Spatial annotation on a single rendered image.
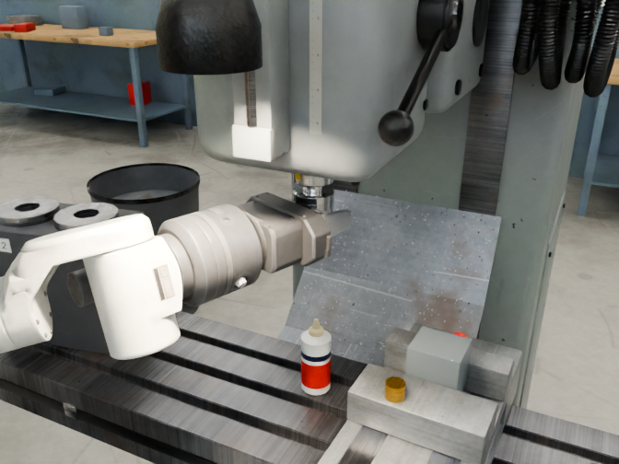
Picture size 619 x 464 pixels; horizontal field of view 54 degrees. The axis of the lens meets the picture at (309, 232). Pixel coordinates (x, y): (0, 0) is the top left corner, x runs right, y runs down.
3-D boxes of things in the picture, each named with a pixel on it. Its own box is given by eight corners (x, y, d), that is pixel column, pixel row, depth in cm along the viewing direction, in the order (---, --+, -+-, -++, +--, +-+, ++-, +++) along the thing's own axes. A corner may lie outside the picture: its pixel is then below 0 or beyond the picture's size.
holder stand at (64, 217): (118, 357, 91) (99, 234, 82) (-7, 336, 96) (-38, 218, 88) (157, 315, 101) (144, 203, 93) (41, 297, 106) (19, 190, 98)
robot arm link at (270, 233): (333, 202, 62) (239, 233, 55) (331, 284, 66) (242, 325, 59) (256, 172, 71) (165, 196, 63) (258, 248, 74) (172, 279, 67)
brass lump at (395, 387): (401, 405, 65) (402, 391, 64) (380, 399, 66) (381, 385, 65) (407, 393, 66) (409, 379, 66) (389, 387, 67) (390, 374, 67)
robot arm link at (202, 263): (216, 210, 57) (99, 244, 50) (242, 319, 59) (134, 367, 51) (159, 214, 65) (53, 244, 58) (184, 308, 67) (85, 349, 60)
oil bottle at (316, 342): (322, 400, 82) (323, 330, 78) (296, 390, 84) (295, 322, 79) (334, 382, 85) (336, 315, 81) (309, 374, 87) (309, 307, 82)
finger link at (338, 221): (345, 229, 71) (306, 244, 67) (346, 203, 70) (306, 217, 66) (356, 234, 70) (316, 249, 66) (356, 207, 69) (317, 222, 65)
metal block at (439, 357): (454, 407, 68) (460, 363, 66) (403, 391, 71) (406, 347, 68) (467, 381, 72) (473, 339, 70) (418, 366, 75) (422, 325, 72)
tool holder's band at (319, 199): (312, 208, 66) (312, 200, 66) (284, 197, 69) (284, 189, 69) (343, 198, 69) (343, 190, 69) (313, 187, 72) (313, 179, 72)
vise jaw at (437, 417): (480, 468, 62) (484, 437, 60) (345, 420, 68) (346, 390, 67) (494, 431, 67) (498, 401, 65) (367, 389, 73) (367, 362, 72)
